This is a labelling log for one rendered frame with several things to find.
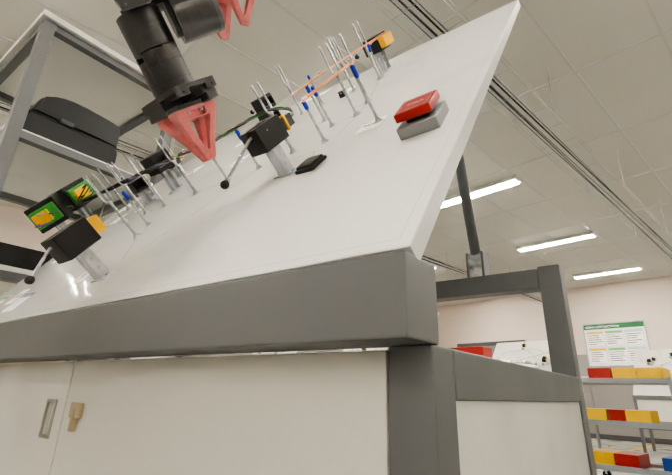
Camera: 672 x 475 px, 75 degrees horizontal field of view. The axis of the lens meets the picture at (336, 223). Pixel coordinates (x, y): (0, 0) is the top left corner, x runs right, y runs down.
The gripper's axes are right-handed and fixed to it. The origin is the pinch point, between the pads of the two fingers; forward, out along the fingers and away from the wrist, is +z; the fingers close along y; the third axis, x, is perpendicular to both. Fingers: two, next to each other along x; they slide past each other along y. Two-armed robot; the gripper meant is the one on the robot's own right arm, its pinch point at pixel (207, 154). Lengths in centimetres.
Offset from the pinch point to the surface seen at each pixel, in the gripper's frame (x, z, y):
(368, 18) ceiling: -259, -36, 134
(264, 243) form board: 8.0, 11.0, -14.8
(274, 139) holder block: -10.9, 2.1, -2.0
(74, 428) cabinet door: 28.9, 26.5, 15.5
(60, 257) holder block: 17.0, 5.7, 24.1
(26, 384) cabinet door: 29, 23, 37
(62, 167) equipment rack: -18, -13, 110
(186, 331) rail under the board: 19.1, 15.1, -11.2
